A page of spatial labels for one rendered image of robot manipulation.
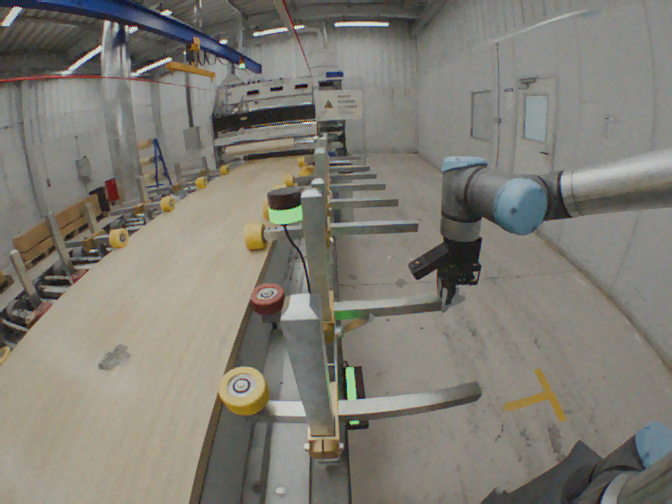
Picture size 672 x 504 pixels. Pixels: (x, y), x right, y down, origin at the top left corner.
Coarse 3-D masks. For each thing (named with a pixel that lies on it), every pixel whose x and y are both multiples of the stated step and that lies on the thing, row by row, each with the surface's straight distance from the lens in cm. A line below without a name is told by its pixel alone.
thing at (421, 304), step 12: (372, 300) 64; (384, 300) 64; (396, 300) 64; (408, 300) 65; (420, 300) 65; (432, 300) 66; (336, 312) 62; (348, 312) 62; (360, 312) 62; (372, 312) 63; (384, 312) 63; (396, 312) 64; (408, 312) 65; (420, 312) 66
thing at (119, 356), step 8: (120, 344) 64; (112, 352) 63; (120, 352) 61; (128, 352) 63; (104, 360) 64; (112, 360) 64; (120, 360) 62; (128, 360) 61; (104, 368) 63; (112, 368) 62
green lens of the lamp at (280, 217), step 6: (270, 210) 46; (288, 210) 44; (294, 210) 45; (300, 210) 46; (270, 216) 46; (276, 216) 45; (282, 216) 45; (288, 216) 45; (294, 216) 45; (300, 216) 46; (276, 222) 46; (282, 222) 45; (288, 222) 45
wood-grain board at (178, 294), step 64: (256, 192) 155; (128, 256) 114; (192, 256) 91; (256, 256) 80; (64, 320) 94; (128, 320) 73; (192, 320) 62; (0, 384) 95; (64, 384) 70; (128, 384) 57; (192, 384) 49; (0, 448) 78; (64, 448) 59; (128, 448) 49; (192, 448) 43
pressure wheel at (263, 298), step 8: (256, 288) 64; (264, 288) 64; (272, 288) 63; (280, 288) 62; (256, 296) 61; (264, 296) 61; (272, 296) 61; (280, 296) 60; (256, 304) 60; (264, 304) 59; (272, 304) 59; (280, 304) 60; (256, 312) 62; (264, 312) 60; (272, 312) 60
